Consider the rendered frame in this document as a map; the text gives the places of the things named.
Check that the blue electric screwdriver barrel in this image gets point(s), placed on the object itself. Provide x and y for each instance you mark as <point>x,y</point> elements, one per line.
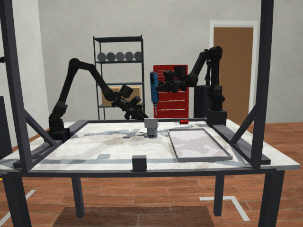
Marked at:
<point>154,93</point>

